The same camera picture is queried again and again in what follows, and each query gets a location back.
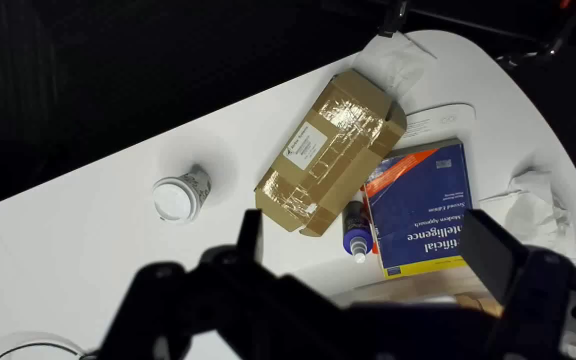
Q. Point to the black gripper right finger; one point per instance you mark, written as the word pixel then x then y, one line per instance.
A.
pixel 494 256

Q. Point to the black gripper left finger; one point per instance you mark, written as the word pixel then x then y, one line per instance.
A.
pixel 249 234

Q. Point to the white plastic cup lid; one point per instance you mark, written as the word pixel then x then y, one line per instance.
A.
pixel 173 199

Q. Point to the white printed paper cup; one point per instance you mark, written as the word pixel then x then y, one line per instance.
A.
pixel 198 181

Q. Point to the light wooden board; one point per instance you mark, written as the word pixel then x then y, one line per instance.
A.
pixel 435 293

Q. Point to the crumpled white cloth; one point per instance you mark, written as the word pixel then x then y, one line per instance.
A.
pixel 538 200

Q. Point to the blue orange hardcover book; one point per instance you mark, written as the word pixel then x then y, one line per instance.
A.
pixel 420 206

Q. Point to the small blue bottle white cap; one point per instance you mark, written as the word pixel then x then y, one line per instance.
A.
pixel 357 230

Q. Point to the taped brown cardboard box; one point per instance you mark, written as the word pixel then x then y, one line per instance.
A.
pixel 330 151

